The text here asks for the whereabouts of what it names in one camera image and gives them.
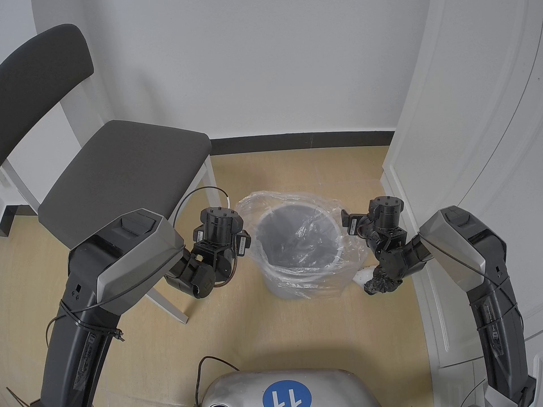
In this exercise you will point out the grey trash bin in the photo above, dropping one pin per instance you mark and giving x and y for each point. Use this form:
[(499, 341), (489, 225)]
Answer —
[(292, 287)]

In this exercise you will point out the white wardrobe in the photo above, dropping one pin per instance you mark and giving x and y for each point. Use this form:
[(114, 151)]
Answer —
[(466, 142)]

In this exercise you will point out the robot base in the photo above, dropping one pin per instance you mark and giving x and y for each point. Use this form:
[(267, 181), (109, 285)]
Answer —
[(237, 390)]

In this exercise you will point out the crumpled white paper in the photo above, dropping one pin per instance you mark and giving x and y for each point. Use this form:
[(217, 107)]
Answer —
[(362, 276)]

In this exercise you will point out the clear plastic bag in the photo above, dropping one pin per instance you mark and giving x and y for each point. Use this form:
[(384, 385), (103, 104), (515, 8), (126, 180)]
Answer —
[(250, 204)]

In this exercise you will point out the dark grey white-legged chair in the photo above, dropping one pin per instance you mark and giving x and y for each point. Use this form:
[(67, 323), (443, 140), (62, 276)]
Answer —
[(127, 163)]

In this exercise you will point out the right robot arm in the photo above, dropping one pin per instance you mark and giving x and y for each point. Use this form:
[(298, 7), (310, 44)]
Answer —
[(458, 244)]

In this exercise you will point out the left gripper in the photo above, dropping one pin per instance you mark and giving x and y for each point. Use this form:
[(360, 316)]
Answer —
[(242, 244)]

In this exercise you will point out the black plastic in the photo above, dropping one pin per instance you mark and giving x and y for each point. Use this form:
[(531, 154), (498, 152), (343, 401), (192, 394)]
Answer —
[(377, 285)]

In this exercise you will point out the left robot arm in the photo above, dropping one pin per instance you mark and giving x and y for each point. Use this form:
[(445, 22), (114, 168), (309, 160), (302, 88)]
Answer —
[(127, 261)]

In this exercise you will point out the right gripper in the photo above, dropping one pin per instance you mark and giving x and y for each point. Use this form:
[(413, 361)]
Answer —
[(353, 226)]

